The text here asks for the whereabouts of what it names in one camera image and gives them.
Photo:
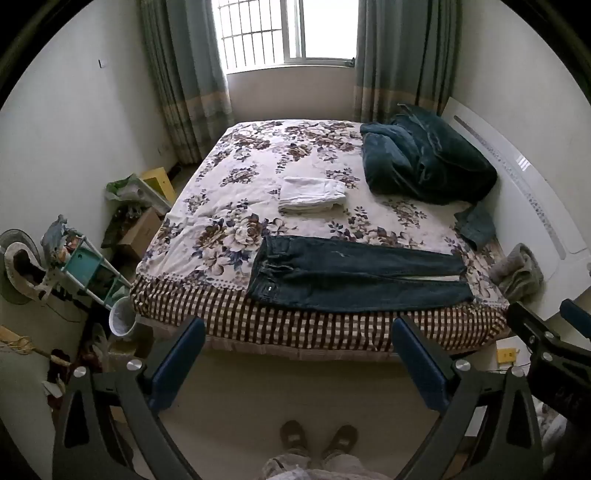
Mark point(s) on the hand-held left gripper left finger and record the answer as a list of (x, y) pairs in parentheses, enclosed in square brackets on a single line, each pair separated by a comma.
[(178, 360)]

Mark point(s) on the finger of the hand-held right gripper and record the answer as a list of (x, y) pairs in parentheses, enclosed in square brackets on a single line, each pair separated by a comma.
[(577, 318), (531, 327)]

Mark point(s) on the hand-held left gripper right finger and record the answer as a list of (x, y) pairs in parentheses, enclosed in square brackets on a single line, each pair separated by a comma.
[(420, 360)]

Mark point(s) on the dark blue jeans pants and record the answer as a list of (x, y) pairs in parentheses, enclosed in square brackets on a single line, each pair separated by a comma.
[(346, 277)]

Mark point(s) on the folded white pants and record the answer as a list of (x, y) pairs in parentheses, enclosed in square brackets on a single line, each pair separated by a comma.
[(309, 194)]

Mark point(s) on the grey green towel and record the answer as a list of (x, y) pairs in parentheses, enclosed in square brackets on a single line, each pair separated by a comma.
[(519, 272)]

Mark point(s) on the white bucket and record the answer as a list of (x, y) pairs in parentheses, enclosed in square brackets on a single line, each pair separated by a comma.
[(122, 323)]

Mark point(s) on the brown checkered bed sheet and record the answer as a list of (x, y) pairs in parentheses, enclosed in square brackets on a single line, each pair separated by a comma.
[(277, 327)]

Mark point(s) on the person's right brown shoe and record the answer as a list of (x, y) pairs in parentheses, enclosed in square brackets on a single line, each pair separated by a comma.
[(340, 441)]

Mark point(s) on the person's brown shoe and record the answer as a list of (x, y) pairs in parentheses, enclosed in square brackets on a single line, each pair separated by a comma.
[(340, 441), (294, 436)]

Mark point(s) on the small denim garment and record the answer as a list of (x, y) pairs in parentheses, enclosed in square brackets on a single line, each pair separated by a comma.
[(478, 226)]

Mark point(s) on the teal storage rack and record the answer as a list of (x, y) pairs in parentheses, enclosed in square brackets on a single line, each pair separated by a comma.
[(85, 265)]

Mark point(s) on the white bed headboard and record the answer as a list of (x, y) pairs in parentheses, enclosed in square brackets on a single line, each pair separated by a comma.
[(531, 194)]

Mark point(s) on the cardboard box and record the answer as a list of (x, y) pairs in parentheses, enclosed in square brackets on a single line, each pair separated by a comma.
[(143, 230)]

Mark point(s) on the person's left brown shoe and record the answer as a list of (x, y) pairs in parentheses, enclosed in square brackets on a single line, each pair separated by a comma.
[(294, 436)]

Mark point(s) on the person's grey trousers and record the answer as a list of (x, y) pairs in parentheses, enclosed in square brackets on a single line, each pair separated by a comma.
[(323, 468)]

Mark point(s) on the wooden stick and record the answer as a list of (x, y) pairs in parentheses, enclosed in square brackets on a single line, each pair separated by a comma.
[(27, 346)]

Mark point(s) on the green plastic bag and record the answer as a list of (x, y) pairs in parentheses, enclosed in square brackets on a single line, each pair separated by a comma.
[(122, 189)]

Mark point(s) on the yellow box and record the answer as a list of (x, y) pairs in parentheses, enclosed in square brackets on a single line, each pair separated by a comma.
[(159, 180)]

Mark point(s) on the grey floor fan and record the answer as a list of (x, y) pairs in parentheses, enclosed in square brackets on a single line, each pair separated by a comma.
[(18, 240)]

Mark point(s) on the dark teal fleece blanket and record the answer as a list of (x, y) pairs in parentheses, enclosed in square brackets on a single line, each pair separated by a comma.
[(425, 157)]

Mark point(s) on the floral bedspread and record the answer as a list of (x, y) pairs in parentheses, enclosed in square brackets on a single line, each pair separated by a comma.
[(258, 152)]

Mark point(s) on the grey green curtain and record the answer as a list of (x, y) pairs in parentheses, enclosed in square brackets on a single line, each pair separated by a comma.
[(184, 69), (401, 60)]

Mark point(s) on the window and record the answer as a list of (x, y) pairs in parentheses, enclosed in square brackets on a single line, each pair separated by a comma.
[(323, 27)]

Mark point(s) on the yellow wall socket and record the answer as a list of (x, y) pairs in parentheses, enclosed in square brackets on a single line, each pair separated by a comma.
[(506, 355)]

